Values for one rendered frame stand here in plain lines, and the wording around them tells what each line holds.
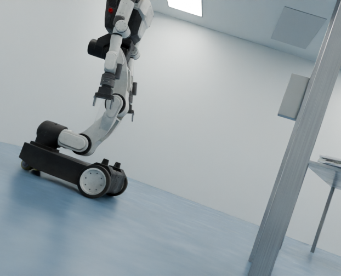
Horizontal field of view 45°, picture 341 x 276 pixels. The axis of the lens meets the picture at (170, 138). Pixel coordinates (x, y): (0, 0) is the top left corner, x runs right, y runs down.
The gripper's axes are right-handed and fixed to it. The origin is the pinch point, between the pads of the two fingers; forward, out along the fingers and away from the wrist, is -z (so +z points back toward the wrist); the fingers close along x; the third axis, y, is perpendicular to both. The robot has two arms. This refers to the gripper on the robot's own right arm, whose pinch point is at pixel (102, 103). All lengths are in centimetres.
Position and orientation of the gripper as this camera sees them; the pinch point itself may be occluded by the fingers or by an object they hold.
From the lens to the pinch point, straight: 257.7
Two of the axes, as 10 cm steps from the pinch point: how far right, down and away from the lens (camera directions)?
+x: 9.8, 1.9, -1.0
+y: 0.7, 1.4, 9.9
